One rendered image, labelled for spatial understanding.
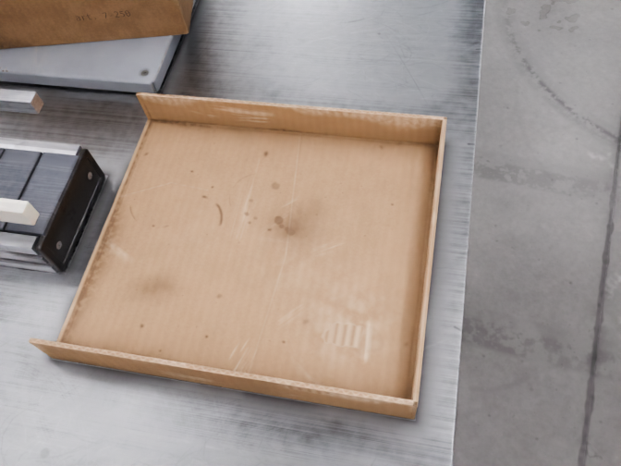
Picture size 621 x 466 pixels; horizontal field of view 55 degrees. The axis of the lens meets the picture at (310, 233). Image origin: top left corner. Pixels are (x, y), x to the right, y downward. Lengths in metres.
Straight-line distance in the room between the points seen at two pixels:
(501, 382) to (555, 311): 0.21
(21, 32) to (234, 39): 0.23
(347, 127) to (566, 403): 0.95
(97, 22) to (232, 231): 0.29
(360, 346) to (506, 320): 0.96
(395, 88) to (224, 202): 0.21
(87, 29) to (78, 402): 0.39
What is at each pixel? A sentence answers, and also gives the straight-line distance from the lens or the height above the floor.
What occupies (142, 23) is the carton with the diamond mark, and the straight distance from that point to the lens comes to 0.70.
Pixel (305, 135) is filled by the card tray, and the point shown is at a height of 0.83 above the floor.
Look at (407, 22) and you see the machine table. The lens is 0.70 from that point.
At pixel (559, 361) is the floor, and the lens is 1.41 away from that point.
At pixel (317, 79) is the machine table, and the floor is 0.83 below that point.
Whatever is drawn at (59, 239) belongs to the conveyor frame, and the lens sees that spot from 0.57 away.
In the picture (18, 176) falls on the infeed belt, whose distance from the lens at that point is 0.60.
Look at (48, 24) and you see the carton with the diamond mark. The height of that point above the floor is 0.88.
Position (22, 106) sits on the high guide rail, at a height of 0.96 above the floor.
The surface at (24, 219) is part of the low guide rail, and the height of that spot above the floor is 0.90.
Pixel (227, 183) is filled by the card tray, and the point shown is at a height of 0.83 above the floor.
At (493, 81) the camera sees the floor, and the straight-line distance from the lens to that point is 1.81.
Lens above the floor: 1.29
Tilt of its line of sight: 60 degrees down
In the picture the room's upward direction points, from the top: 11 degrees counter-clockwise
